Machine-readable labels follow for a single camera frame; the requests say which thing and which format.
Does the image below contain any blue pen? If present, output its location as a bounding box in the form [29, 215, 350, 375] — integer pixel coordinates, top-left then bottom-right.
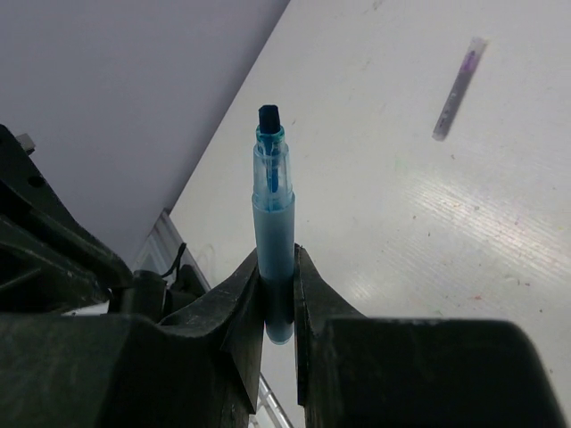
[252, 104, 295, 345]

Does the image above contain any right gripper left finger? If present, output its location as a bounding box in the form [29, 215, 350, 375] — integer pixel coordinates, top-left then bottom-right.
[1, 254, 263, 427]

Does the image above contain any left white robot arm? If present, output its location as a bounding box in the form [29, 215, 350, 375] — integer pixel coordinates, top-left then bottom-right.
[1, 127, 205, 321]

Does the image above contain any purple pen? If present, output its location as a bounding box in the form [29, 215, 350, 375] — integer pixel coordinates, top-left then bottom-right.
[433, 37, 487, 141]

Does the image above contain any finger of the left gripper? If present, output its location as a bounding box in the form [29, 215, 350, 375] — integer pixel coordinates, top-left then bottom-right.
[1, 127, 133, 313]

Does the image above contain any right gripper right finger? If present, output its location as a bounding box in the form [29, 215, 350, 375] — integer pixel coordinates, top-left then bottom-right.
[294, 247, 566, 427]

